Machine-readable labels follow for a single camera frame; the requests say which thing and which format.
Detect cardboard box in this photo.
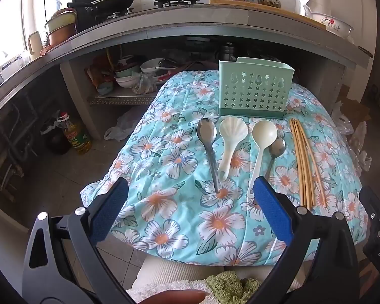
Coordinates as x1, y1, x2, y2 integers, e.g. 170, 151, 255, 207
337, 85, 371, 124

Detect white towel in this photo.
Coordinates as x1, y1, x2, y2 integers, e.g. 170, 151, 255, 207
127, 279, 229, 304

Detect gas stove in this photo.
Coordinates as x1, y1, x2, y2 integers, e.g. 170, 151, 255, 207
82, 0, 206, 23

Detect large metal spoon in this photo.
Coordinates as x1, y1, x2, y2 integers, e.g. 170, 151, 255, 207
196, 118, 224, 194

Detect metal shelf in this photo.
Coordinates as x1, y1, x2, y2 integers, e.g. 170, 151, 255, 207
89, 93, 159, 105

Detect cream mug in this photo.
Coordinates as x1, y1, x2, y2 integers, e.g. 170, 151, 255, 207
28, 32, 43, 59

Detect pile of white plastic bags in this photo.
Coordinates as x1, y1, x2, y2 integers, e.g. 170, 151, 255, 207
331, 101, 372, 172

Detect grey concrete kitchen counter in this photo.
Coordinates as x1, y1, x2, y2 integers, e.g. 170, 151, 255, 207
0, 0, 374, 124

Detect white floral enamel bowl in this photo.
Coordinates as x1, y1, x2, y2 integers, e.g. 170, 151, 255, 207
306, 12, 354, 37

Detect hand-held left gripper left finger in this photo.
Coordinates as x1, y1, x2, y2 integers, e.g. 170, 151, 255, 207
22, 177, 137, 304

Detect grey drain pipes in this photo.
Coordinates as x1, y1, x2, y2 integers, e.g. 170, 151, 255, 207
0, 101, 35, 194

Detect cream lidded pot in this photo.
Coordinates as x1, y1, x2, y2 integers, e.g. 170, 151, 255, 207
44, 9, 78, 32

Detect clear plastic bag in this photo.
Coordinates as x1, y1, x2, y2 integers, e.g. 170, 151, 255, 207
131, 72, 159, 95

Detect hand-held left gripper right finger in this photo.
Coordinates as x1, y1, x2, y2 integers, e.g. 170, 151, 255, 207
247, 176, 362, 304

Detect white plastic bag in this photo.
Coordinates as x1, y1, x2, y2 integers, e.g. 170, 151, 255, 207
104, 109, 140, 141

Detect yellow cooking oil bottle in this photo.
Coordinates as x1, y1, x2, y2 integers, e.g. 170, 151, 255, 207
60, 111, 92, 155

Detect dark plastic jug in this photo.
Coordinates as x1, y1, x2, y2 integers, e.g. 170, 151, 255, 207
43, 119, 72, 156

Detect teal floral quilted blanket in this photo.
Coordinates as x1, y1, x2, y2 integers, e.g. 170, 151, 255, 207
80, 70, 368, 265

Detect green towel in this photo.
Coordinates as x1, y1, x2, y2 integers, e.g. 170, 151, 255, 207
206, 271, 262, 301

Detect window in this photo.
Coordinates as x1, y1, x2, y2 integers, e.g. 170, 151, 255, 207
0, 0, 23, 77

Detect cream ribbed cloth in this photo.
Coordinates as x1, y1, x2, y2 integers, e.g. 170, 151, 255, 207
136, 255, 305, 292

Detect black frying pan with lid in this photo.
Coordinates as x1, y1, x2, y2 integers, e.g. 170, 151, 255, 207
66, 0, 135, 15

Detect pile of bowls and plates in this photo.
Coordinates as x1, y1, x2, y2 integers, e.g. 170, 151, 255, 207
85, 55, 184, 96

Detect green perforated utensil holder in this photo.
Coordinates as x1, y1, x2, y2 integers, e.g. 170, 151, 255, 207
218, 57, 296, 119

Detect white plastic ladle spoon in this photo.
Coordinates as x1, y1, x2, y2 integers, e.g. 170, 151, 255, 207
247, 120, 278, 198

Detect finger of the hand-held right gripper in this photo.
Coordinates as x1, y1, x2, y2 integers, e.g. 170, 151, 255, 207
360, 186, 380, 244

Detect person's left hand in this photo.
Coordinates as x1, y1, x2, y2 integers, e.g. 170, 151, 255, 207
127, 290, 207, 304

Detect small metal spoon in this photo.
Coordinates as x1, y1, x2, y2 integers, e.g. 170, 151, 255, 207
264, 138, 286, 181

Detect white shell-shaped rice scoop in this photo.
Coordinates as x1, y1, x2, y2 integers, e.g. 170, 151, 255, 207
217, 116, 249, 181

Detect copper coloured pot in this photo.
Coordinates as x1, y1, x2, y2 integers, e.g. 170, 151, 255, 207
47, 22, 77, 46

